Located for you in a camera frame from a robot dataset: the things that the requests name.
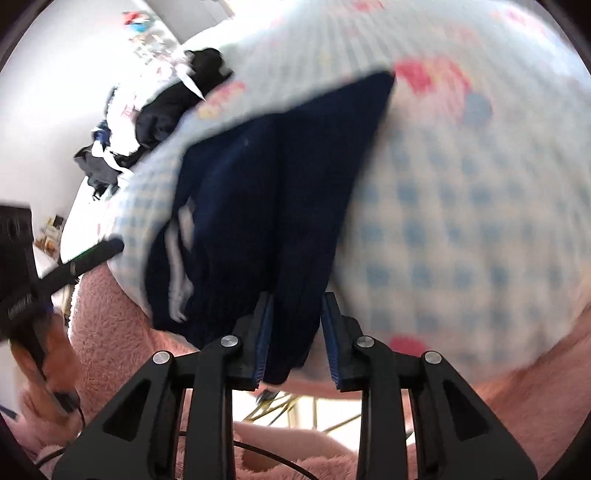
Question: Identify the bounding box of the navy blue striped garment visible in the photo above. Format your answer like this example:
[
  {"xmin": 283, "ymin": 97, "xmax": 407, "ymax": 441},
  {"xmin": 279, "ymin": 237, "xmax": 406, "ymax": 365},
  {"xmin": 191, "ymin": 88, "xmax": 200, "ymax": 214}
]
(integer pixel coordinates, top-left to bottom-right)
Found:
[{"xmin": 144, "ymin": 71, "xmax": 394, "ymax": 384}]

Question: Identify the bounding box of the person's left hand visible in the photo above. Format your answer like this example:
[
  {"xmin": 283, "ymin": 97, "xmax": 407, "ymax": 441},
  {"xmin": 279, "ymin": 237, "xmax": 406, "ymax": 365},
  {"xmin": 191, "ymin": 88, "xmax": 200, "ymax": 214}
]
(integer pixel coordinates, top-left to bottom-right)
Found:
[{"xmin": 10, "ymin": 310, "xmax": 81, "ymax": 426}]

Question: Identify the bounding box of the cluttered bedside table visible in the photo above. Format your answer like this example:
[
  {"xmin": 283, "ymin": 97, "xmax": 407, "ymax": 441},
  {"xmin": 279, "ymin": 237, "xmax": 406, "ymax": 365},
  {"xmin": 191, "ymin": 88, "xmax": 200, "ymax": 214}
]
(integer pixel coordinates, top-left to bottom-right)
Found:
[{"xmin": 34, "ymin": 215, "xmax": 65, "ymax": 260}]

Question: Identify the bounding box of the blue checked cartoon bedspread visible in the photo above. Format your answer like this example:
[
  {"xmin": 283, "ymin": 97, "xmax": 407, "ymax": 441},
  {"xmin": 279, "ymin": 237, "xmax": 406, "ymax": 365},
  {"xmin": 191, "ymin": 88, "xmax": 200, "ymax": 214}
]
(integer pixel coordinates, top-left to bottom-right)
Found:
[{"xmin": 59, "ymin": 0, "xmax": 591, "ymax": 400}]

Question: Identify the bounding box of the black garment with white ribbon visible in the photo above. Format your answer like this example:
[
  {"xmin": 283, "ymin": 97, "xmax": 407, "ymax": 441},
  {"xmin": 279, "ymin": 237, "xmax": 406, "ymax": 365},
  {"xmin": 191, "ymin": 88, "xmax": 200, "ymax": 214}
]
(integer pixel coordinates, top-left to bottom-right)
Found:
[{"xmin": 73, "ymin": 48, "xmax": 232, "ymax": 200}]

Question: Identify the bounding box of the red blue plush toy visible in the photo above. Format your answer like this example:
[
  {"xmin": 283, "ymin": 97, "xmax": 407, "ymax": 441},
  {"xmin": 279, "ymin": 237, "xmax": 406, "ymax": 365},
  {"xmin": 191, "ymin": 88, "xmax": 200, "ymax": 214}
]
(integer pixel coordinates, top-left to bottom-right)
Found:
[{"xmin": 122, "ymin": 10, "xmax": 154, "ymax": 34}]

